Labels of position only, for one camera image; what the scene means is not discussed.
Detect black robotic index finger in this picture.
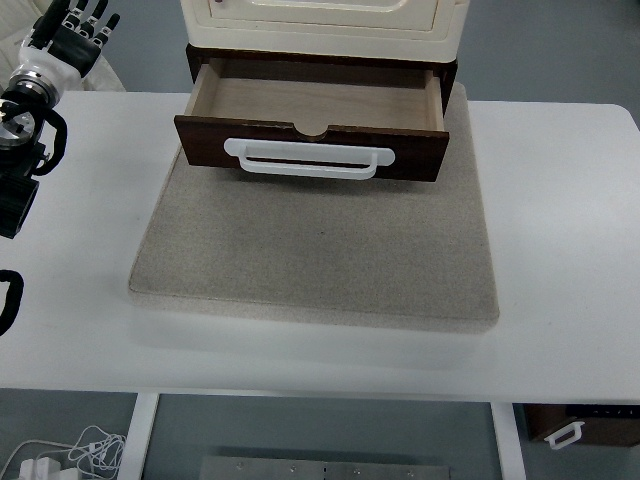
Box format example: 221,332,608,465
63,0,88,29

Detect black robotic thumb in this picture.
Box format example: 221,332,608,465
27,0,70,48

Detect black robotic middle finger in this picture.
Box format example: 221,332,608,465
77,0,108,36

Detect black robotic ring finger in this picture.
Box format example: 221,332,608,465
91,13,120,48

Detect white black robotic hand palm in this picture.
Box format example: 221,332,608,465
18,23,103,88

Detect dark wooden drawer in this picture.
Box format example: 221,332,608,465
174,61,449,182

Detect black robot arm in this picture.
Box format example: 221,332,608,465
1,1,120,239

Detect dark wooden drawer housing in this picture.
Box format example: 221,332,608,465
186,44,458,108

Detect cream plastic cabinet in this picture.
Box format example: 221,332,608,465
181,0,470,63

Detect white padded jacket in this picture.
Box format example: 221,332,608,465
0,0,125,92

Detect beige fabric mat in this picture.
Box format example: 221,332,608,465
129,85,500,333

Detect white power adapter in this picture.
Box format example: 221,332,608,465
19,457,61,480

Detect white table leg left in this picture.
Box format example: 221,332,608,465
117,393,160,480

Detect white table leg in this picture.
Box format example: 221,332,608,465
490,402,527,480
117,393,160,480

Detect white table leg right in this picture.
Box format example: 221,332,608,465
490,402,527,480

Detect white drawer handle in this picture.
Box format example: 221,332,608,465
224,138,395,180

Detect white cable bundle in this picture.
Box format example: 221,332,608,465
0,425,128,480

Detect brown box with white handle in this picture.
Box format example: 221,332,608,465
523,404,639,450

